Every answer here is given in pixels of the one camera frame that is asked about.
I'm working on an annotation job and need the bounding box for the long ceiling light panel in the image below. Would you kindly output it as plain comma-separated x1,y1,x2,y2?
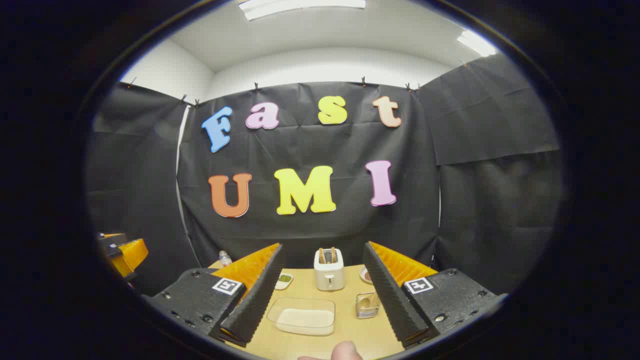
239,0,367,21

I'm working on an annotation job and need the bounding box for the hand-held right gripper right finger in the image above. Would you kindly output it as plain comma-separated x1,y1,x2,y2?
363,241,508,350

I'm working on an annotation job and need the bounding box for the clear plastic rice container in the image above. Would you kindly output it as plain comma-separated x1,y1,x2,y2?
266,297,336,336

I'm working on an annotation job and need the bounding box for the white toaster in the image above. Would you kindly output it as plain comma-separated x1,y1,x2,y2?
314,248,345,292

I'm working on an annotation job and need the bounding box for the clear chopstick holder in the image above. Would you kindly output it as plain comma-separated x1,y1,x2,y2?
356,292,381,320

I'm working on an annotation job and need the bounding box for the small ceiling light panel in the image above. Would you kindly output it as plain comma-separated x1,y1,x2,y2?
456,30,499,57

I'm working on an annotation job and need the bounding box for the black backdrop cloth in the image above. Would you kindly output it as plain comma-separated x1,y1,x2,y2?
86,52,566,297

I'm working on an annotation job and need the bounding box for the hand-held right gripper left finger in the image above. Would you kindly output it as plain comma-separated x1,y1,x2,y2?
141,243,287,348

